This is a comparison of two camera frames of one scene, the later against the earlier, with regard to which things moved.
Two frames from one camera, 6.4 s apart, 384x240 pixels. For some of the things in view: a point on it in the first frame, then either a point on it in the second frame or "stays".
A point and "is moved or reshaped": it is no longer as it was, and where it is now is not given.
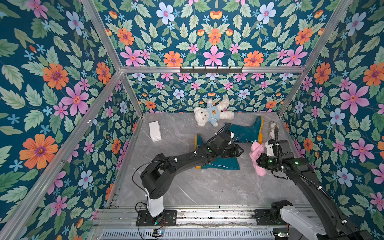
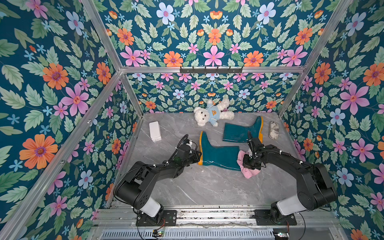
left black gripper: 234,151 to 194,155
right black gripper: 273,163 to 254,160
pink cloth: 257,149 is moved or reshaped
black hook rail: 211,71 stays
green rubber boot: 251,134 stays
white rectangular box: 155,131 stays
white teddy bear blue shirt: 212,113 stays
